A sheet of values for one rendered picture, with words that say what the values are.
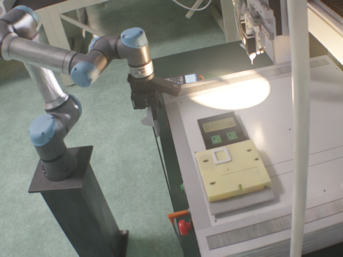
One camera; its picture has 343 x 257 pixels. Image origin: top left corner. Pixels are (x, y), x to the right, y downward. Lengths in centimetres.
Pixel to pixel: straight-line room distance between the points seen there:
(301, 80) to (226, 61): 121
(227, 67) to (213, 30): 210
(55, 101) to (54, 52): 36
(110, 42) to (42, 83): 38
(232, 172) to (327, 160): 26
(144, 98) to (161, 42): 240
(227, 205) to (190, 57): 97
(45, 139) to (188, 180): 63
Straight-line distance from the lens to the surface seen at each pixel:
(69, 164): 159
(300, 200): 70
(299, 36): 50
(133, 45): 122
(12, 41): 134
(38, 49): 128
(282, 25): 115
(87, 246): 190
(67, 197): 164
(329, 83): 140
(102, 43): 127
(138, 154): 250
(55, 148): 153
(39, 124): 153
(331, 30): 99
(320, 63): 150
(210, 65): 173
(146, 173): 236
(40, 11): 316
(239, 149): 107
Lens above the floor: 162
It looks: 39 degrees down
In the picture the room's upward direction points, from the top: 12 degrees counter-clockwise
